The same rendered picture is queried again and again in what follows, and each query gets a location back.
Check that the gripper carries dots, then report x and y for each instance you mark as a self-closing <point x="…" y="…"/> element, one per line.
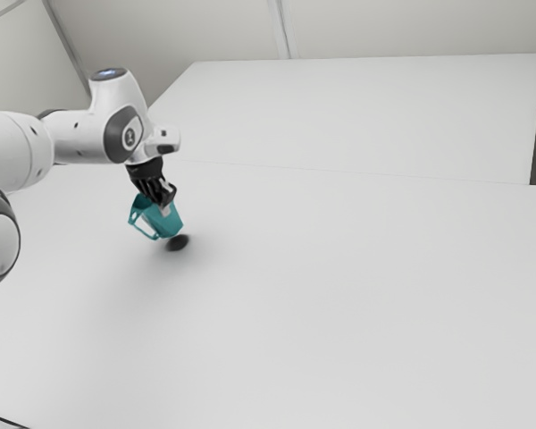
<point x="145" y="174"/>

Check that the teal faceted mug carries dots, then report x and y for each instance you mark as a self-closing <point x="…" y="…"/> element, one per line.
<point x="158" y="221"/>

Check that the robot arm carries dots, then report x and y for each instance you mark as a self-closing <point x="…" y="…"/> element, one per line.
<point x="71" y="134"/>

